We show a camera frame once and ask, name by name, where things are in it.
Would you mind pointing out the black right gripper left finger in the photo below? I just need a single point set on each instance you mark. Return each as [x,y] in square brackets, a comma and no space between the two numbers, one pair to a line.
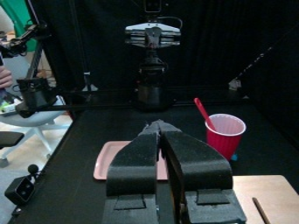
[132,166]

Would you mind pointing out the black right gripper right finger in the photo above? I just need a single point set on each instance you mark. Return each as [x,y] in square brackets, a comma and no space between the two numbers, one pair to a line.
[198,169]

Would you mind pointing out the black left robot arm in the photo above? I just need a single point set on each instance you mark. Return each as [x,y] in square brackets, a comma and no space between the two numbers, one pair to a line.
[151,84]

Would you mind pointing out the person's hand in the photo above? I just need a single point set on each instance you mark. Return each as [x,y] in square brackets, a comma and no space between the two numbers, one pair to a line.
[4,77]

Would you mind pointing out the pink plastic tray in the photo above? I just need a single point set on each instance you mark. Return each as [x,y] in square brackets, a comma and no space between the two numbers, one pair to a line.
[104,163]

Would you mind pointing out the small blue toy piece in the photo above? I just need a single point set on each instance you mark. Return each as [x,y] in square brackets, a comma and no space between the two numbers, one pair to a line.
[234,157]

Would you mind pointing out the red plastic cup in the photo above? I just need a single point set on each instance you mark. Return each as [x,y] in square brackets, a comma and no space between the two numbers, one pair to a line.
[226,137]

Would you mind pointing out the black stand pole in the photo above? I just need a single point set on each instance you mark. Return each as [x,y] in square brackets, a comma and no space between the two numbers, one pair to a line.
[86,73]

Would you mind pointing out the wooden cutting board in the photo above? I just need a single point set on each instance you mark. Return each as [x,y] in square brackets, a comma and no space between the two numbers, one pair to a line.
[268,198]

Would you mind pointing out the small black microphone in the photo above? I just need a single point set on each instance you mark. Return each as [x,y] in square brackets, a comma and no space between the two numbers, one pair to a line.
[32,168]

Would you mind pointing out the grey office chair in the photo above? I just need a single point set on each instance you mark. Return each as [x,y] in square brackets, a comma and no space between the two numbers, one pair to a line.
[31,122]

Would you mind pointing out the green cloth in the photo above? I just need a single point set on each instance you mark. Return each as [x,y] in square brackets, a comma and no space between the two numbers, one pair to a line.
[19,17]

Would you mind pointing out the white clip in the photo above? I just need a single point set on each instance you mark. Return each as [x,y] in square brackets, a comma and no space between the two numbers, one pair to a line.
[235,84]

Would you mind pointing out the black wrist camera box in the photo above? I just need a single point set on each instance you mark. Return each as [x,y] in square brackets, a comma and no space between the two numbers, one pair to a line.
[152,5]

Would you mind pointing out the black table-level camera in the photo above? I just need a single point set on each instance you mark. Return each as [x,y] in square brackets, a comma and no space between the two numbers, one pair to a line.
[19,190]

